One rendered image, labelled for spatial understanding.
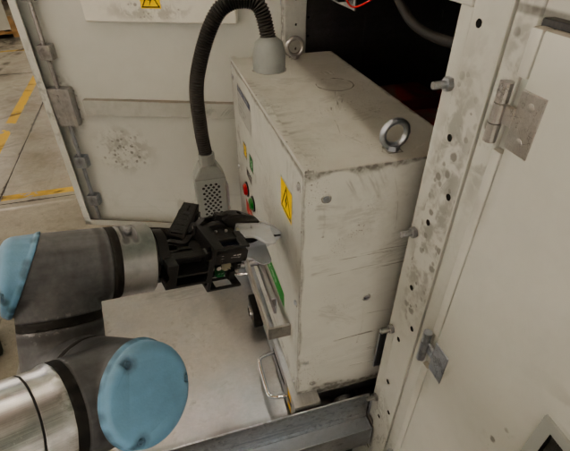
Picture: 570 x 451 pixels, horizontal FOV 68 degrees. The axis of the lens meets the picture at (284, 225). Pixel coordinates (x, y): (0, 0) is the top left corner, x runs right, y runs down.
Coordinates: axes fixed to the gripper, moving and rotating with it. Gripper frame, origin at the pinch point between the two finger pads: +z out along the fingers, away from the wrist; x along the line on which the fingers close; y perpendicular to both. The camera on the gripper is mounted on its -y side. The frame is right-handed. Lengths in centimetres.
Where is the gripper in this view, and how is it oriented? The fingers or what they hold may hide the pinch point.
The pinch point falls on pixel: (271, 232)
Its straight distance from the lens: 68.5
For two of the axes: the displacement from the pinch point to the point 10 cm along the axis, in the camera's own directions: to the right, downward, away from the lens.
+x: 2.2, -8.5, -4.8
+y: 5.2, 5.1, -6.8
